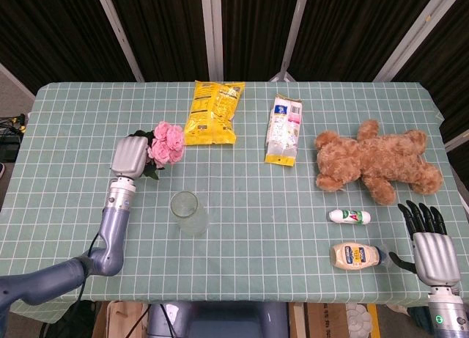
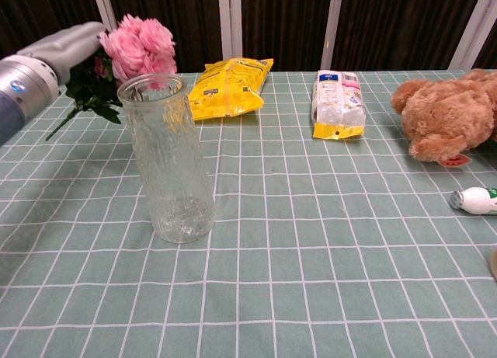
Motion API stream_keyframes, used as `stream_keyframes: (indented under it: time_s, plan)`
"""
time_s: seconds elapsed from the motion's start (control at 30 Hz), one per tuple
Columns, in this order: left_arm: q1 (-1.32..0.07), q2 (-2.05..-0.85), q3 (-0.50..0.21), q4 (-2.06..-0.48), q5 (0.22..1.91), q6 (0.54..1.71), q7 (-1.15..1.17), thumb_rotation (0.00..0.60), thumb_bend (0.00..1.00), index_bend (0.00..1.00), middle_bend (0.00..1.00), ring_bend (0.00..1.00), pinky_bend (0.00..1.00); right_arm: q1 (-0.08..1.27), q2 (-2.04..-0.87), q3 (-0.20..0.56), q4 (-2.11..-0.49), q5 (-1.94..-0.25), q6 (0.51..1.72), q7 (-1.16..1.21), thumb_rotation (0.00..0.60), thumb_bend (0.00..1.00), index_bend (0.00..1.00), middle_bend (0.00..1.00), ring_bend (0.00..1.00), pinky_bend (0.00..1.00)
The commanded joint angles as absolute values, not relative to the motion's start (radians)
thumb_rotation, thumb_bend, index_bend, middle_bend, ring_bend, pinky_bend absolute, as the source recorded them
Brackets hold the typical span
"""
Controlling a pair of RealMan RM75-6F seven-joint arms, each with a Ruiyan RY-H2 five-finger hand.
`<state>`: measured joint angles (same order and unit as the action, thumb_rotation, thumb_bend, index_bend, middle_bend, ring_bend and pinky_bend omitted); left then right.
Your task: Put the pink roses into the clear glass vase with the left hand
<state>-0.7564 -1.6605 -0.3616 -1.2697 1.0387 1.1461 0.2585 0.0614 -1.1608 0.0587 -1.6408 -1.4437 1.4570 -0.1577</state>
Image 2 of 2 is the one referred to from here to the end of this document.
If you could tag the pink artificial flower bouquet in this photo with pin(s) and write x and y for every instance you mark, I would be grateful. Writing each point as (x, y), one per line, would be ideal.
(134, 51)

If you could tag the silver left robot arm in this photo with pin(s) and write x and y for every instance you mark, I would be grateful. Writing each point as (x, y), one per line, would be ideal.
(27, 90)

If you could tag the textured clear glass vase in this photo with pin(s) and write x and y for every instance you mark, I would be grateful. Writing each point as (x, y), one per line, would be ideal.
(174, 171)

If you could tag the green checked tablecloth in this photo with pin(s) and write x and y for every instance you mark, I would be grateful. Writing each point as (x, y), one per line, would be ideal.
(295, 257)

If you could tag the yellow snack bag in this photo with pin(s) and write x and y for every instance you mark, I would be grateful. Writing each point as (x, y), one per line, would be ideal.
(229, 90)

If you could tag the white and yellow snack packet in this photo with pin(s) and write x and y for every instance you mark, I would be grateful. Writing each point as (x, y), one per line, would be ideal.
(338, 101)

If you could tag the dark brown pleated curtain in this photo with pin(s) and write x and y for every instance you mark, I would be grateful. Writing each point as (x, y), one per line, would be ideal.
(194, 24)

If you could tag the brown plush teddy bear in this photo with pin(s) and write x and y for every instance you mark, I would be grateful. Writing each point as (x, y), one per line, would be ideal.
(446, 109)

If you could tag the white and green bottle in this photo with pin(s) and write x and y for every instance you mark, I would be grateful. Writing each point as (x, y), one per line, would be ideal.
(475, 200)

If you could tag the grey brown rounded object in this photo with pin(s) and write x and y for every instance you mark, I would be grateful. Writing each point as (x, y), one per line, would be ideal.
(494, 265)

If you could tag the white upright frame post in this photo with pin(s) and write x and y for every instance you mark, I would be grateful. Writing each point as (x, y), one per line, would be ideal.
(237, 20)
(224, 20)

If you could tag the white slanted frame post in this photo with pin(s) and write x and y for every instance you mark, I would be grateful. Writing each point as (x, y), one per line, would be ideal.
(471, 28)
(103, 4)
(332, 28)

